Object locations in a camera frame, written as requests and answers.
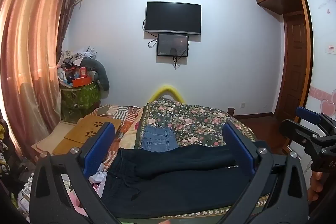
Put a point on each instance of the orange flat box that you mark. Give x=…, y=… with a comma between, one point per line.
x=82, y=81

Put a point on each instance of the tan board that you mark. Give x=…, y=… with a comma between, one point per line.
x=56, y=144

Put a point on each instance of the pink cloth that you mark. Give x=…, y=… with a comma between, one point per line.
x=77, y=200

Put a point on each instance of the crumpled white cloth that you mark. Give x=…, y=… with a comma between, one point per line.
x=97, y=175

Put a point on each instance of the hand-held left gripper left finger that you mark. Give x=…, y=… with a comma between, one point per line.
x=101, y=142

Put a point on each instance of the orange pink curtain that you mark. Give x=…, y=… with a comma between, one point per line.
x=29, y=43

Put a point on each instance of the small red box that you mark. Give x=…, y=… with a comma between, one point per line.
x=83, y=71

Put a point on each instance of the grey long pillow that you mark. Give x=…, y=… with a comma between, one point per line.
x=101, y=71

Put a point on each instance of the black wall television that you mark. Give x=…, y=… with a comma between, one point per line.
x=173, y=16

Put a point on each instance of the brown wooden door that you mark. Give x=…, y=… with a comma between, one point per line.
x=294, y=64

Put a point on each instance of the green floral blanket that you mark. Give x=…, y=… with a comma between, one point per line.
x=199, y=119

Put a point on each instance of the striped patchwork quilt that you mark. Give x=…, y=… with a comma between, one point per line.
x=128, y=113

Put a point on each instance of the dark navy pants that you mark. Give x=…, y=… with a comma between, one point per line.
x=170, y=187

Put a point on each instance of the wooden lap desk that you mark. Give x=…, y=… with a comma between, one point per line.
x=89, y=125

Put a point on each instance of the brown patterned curtain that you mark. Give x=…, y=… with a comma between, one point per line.
x=69, y=8

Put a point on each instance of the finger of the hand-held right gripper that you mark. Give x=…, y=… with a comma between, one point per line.
x=308, y=113
x=299, y=132

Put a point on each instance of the pile of clothes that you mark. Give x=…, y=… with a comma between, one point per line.
x=74, y=56

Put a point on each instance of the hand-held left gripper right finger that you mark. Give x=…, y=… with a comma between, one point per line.
x=240, y=145

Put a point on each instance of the yellow curved headboard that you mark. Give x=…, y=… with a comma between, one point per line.
x=168, y=88

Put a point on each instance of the small black monitor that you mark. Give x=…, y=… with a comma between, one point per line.
x=172, y=45

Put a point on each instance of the person's right hand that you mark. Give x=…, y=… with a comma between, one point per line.
x=315, y=183

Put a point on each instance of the blue denim shorts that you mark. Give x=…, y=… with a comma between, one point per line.
x=157, y=138

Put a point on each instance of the white wardrobe sliding door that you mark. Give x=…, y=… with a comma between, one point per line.
x=323, y=37

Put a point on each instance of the white wall outlet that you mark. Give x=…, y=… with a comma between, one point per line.
x=243, y=105

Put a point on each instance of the wooden bedpost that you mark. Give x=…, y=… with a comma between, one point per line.
x=231, y=111

